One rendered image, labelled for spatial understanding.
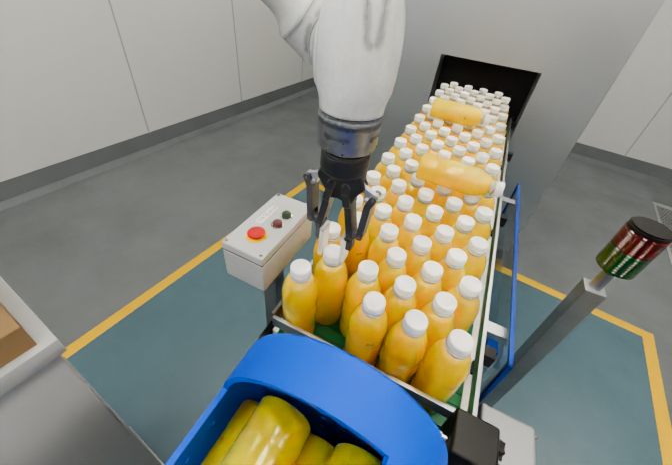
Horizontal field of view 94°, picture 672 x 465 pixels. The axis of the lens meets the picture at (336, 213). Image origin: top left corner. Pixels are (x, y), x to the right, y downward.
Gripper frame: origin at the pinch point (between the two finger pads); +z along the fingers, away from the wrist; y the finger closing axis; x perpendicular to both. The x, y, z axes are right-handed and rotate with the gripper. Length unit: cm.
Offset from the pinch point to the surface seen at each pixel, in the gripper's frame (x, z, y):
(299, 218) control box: 6.7, 4.1, -11.7
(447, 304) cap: -0.4, 2.8, 22.7
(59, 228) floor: 24, 115, -205
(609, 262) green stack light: 18.1, -4.3, 46.3
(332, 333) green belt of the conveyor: -3.4, 24.0, 3.8
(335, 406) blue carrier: -28.4, -9.5, 13.5
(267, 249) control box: -4.8, 4.1, -12.0
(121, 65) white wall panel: 127, 41, -250
